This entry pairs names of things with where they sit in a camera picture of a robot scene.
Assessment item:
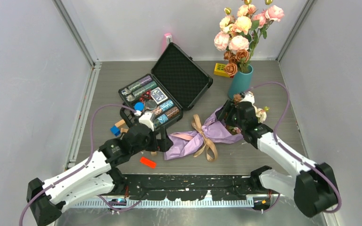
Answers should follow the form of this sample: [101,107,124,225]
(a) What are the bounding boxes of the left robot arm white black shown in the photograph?
[26,123,173,226]

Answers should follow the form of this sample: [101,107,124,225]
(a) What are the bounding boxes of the purple flower bouquet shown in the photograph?
[164,90,271,161]

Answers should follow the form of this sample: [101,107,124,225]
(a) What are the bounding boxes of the pink rose bouquet in vase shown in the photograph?
[214,0,285,78]

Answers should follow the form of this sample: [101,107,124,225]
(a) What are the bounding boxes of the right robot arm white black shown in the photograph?
[215,100,342,218]

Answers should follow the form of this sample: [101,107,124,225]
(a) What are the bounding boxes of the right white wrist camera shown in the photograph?
[239,91,255,104]

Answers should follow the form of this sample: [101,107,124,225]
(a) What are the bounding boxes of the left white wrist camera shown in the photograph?
[134,110,155,131]

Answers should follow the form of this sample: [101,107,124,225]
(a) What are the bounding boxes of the pink white bottle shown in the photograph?
[164,33,173,47]

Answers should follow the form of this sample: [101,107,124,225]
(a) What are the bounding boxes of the blue round chip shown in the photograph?
[134,102,145,113]

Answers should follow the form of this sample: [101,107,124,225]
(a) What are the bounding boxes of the orange rectangular block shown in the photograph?
[140,157,156,169]

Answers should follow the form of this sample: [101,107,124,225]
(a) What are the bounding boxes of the black open poker case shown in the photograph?
[118,43,213,133]

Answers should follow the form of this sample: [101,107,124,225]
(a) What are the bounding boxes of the yellow perforated block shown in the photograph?
[214,63,230,78]

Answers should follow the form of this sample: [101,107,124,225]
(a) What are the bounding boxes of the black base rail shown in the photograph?
[95,173,282,202]

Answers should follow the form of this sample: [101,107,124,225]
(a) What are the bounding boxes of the wooden arch block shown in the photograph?
[115,119,129,133]

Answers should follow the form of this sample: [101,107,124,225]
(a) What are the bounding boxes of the playing card deck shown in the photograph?
[150,87,168,104]

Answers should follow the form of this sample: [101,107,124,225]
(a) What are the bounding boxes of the teal vase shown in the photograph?
[228,65,254,99]

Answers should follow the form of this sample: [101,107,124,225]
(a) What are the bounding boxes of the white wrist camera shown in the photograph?
[134,110,155,131]
[239,91,255,104]

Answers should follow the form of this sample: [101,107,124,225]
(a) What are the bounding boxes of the tan ribbon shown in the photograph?
[168,113,218,163]

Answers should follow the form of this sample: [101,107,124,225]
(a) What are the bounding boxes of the blue cube block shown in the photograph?
[110,126,121,137]

